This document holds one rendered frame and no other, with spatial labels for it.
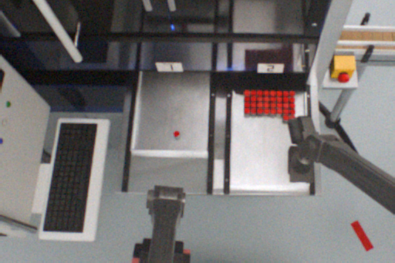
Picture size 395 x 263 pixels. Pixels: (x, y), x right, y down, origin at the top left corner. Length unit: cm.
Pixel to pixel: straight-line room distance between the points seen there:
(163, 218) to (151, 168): 63
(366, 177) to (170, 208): 42
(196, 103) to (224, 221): 93
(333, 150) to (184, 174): 66
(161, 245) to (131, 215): 157
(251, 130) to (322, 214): 97
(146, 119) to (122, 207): 94
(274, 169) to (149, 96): 52
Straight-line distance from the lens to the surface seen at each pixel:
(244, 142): 159
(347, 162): 103
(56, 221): 170
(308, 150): 110
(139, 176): 159
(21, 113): 165
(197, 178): 156
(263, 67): 154
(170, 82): 169
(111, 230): 250
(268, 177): 156
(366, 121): 266
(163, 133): 162
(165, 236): 94
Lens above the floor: 239
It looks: 68 degrees down
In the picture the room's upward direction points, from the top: straight up
